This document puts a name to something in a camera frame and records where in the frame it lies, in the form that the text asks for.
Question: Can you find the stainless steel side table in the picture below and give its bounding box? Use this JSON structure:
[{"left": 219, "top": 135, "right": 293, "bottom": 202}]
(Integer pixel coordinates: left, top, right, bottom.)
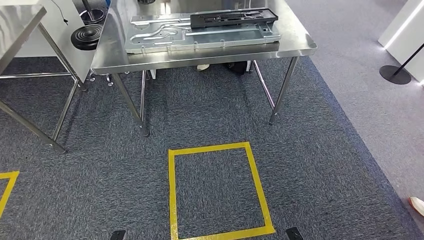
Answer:
[{"left": 0, "top": 3, "right": 89, "bottom": 154}]

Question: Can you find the yellow tape square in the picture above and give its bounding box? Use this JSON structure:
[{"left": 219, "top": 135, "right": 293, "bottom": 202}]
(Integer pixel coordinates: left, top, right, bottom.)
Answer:
[
  {"left": 0, "top": 170, "right": 20, "bottom": 220},
  {"left": 167, "top": 141, "right": 276, "bottom": 240}
]

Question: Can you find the black round stool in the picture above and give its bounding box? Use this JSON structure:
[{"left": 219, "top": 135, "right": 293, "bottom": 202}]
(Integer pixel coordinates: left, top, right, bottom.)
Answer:
[{"left": 70, "top": 23, "right": 115, "bottom": 88}]

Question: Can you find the steel pole stand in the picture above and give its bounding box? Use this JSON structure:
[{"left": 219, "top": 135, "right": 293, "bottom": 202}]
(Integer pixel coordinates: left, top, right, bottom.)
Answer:
[{"left": 79, "top": 0, "right": 106, "bottom": 26}]

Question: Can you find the black bag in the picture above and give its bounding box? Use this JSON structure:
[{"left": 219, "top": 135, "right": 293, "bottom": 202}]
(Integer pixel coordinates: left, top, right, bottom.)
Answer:
[{"left": 223, "top": 60, "right": 249, "bottom": 76}]

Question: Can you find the white cabinet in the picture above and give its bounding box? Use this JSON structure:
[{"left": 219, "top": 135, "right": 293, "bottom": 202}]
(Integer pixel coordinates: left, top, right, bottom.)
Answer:
[{"left": 14, "top": 0, "right": 107, "bottom": 84}]

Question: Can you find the black stanchion with round base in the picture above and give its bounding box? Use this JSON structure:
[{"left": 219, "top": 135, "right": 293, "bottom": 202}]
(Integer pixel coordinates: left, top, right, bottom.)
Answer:
[{"left": 379, "top": 43, "right": 424, "bottom": 86}]

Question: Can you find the black plastic plate part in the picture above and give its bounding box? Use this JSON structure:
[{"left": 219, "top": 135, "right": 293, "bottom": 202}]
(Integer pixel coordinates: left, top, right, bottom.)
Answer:
[{"left": 189, "top": 7, "right": 279, "bottom": 29}]

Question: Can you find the stamped silver metal panel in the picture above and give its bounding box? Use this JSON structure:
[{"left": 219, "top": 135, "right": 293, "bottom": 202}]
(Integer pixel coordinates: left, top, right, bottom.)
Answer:
[{"left": 125, "top": 12, "right": 282, "bottom": 55}]

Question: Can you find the stainless steel workbench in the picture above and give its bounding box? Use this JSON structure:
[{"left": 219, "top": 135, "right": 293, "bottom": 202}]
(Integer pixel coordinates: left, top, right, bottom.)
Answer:
[{"left": 91, "top": 0, "right": 318, "bottom": 137}]

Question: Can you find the white wall panel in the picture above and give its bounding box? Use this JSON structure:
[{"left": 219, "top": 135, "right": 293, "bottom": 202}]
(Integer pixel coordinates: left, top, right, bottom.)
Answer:
[{"left": 377, "top": 0, "right": 424, "bottom": 87}]

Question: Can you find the thin black cable with plug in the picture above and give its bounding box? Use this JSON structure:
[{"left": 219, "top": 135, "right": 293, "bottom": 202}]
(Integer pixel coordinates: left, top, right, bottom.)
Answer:
[{"left": 49, "top": 0, "right": 69, "bottom": 26}]

